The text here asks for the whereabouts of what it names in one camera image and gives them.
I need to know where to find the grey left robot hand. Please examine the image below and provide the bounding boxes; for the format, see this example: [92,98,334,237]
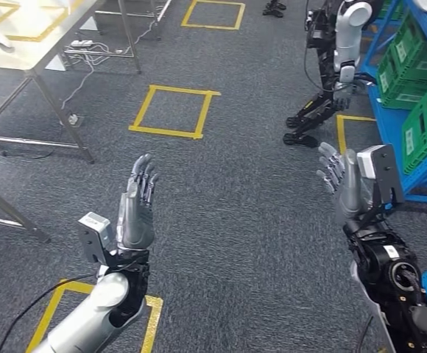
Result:
[116,153,159,252]

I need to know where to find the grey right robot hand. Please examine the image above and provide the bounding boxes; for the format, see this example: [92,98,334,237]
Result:
[316,141,376,225]

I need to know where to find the white black humanoid robot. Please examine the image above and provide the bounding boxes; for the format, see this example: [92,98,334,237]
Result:
[283,0,384,149]

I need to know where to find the black robot feet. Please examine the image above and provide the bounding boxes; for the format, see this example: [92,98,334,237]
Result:
[262,0,287,18]

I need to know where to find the yellow tape strip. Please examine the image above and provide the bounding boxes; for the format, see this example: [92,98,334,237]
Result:
[0,0,85,43]

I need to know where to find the white controller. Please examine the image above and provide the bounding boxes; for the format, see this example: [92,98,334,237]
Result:
[0,29,14,51]

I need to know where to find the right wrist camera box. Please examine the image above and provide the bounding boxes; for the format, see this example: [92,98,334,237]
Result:
[356,143,406,207]

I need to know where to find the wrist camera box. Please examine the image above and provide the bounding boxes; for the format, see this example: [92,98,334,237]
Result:
[77,212,115,266]
[356,143,406,207]

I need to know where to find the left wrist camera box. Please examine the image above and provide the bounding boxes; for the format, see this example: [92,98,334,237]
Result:
[77,212,115,266]

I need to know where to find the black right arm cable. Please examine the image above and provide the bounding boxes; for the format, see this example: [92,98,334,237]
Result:
[353,315,374,353]

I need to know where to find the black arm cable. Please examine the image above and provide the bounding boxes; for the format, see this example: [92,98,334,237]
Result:
[0,272,96,353]
[353,315,374,353]

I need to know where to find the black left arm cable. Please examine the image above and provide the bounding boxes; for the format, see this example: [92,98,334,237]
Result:
[0,272,96,353]

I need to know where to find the white cable bundle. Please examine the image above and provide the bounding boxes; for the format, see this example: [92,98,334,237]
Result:
[59,19,159,112]

